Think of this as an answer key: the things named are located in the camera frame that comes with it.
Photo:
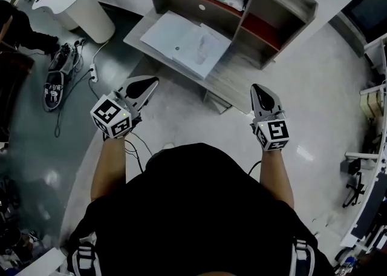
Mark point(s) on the person's white shoe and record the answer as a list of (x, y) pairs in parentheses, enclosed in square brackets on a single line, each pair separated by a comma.
[(168, 146)]

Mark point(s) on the white power strip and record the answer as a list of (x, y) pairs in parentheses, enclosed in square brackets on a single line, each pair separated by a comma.
[(93, 72)]

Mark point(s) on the white sheet of paper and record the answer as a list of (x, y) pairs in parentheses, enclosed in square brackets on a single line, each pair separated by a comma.
[(208, 54)]

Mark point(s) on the translucent plastic file folder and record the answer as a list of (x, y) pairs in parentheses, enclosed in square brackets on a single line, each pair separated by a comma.
[(164, 34)]

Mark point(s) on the black office chair base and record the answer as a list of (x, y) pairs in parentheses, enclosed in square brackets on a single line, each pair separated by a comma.
[(356, 187)]

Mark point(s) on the person's left forearm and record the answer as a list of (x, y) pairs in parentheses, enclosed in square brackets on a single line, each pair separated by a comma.
[(109, 166)]

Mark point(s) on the white flat board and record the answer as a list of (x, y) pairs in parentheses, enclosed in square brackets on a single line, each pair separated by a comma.
[(42, 264)]

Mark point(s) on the black monitor screen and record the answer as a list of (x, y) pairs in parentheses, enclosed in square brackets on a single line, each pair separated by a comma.
[(370, 8)]

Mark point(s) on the person's right forearm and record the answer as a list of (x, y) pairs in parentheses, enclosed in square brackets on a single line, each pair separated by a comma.
[(275, 178)]

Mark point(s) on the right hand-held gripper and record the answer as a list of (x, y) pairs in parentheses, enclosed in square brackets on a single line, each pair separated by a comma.
[(276, 132)]

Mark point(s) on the dark brown chair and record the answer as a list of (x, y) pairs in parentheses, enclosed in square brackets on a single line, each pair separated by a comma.
[(12, 87)]

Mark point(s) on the person's black shirt torso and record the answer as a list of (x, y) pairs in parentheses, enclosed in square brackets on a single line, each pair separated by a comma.
[(196, 214)]

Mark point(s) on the black equipment bundle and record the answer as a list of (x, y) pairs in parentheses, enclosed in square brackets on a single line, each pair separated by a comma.
[(57, 81)]

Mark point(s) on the white round pedestal table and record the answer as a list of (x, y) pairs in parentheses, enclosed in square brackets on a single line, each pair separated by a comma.
[(87, 5)]

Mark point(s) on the cardboard box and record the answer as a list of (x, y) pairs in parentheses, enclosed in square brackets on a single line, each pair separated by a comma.
[(372, 103)]

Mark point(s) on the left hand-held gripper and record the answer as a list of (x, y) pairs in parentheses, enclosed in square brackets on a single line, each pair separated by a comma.
[(112, 117)]

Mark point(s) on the white metal desk frame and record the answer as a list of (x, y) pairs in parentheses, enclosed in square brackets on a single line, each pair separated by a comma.
[(373, 202)]

